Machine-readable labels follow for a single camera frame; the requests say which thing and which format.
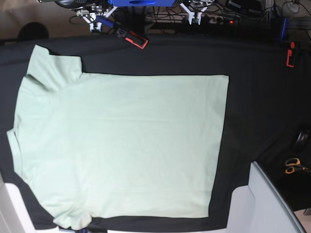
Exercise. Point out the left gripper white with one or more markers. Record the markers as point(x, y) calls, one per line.
point(194, 16)

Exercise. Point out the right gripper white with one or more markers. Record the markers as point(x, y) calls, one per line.
point(90, 17)

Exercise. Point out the light green T-shirt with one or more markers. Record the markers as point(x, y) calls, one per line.
point(102, 145)

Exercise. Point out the blue base box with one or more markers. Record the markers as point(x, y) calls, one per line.
point(127, 3)

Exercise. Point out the red black clamp tool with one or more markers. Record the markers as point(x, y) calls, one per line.
point(132, 38)

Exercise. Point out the blue object right background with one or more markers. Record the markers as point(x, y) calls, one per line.
point(283, 29)

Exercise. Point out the black table cloth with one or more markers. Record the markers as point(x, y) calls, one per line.
point(267, 104)

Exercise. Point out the black round tape roll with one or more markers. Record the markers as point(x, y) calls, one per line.
point(301, 140)

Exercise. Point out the grey white bin right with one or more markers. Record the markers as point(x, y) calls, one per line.
point(259, 208)

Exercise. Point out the white bin left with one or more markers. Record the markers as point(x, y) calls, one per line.
point(14, 217)

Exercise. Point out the blue handled tool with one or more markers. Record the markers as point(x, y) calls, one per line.
point(105, 21)

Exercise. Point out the red black bracket right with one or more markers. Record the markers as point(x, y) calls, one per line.
point(291, 55)

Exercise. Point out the orange handled scissors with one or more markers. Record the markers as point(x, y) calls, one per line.
point(294, 165)

